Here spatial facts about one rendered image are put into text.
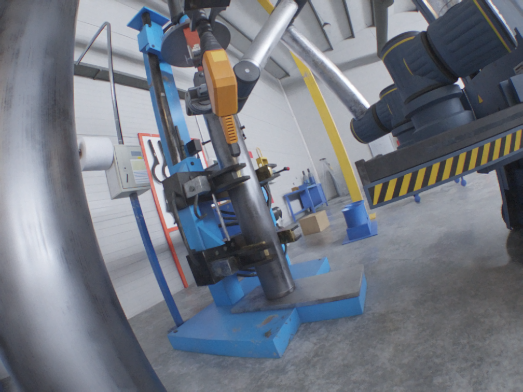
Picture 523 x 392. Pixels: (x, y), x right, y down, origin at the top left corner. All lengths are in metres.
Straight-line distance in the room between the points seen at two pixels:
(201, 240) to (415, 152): 1.16
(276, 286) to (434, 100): 1.30
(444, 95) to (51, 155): 0.89
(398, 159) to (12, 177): 0.76
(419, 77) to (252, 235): 1.20
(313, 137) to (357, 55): 4.93
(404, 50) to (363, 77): 12.05
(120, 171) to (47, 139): 1.67
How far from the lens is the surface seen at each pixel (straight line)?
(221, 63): 0.67
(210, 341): 1.49
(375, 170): 0.69
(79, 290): 0.30
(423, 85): 0.84
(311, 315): 1.47
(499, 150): 0.80
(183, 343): 1.69
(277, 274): 1.54
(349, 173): 3.90
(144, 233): 2.03
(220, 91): 0.64
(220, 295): 1.87
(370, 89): 12.68
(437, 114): 0.83
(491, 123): 0.79
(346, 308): 1.41
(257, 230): 1.49
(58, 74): 0.42
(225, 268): 1.34
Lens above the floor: 0.73
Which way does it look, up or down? 3 degrees up
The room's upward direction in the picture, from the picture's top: 19 degrees counter-clockwise
